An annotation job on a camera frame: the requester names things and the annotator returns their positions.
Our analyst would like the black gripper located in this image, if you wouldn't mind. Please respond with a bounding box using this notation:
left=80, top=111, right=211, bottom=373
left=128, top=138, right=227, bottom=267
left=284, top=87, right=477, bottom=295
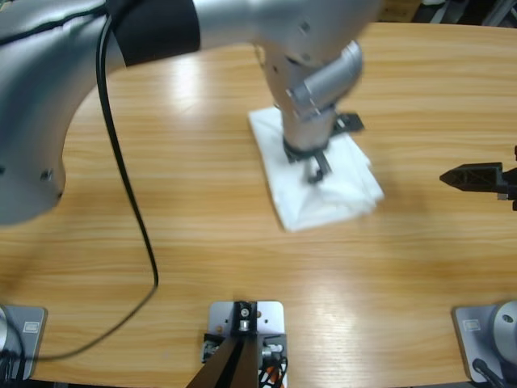
left=439, top=145, right=517, bottom=212
left=282, top=139, right=333, bottom=183

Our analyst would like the white t-shirt with small print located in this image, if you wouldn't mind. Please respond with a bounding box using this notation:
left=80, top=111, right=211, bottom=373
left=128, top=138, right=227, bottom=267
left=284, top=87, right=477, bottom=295
left=247, top=105, right=385, bottom=233

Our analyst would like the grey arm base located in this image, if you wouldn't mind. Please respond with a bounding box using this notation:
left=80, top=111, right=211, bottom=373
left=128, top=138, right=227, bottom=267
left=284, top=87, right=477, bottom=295
left=0, top=305, right=48, bottom=381
left=451, top=299, right=517, bottom=384

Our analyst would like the brown cardboard box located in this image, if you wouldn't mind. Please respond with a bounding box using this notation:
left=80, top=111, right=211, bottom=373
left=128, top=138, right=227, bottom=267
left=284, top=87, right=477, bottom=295
left=379, top=0, right=421, bottom=22

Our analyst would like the black clamp block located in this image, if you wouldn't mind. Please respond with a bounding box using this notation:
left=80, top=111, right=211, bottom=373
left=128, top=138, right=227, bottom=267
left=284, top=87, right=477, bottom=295
left=201, top=331, right=288, bottom=367

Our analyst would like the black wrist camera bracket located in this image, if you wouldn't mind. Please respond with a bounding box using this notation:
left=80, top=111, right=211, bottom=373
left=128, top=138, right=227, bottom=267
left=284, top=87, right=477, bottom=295
left=331, top=112, right=366, bottom=138

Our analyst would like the white mount plate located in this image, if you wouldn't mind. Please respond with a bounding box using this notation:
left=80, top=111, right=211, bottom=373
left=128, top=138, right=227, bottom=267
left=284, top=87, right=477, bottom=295
left=208, top=300, right=286, bottom=337

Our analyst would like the grey metal frame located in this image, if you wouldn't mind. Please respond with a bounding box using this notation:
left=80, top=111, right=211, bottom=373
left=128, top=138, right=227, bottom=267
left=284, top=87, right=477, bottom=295
left=419, top=0, right=517, bottom=28

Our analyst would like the black base cable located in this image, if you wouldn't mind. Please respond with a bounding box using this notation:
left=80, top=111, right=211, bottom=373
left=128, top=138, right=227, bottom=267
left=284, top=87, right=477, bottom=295
left=0, top=349, right=26, bottom=381
left=472, top=357, right=508, bottom=388

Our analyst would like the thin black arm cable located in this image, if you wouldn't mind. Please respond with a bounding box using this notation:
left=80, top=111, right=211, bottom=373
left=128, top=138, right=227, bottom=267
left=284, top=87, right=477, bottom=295
left=23, top=11, right=159, bottom=361

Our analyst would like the orange cable bundle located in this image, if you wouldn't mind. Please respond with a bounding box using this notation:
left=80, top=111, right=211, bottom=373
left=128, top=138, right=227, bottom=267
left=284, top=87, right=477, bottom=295
left=258, top=357, right=290, bottom=388

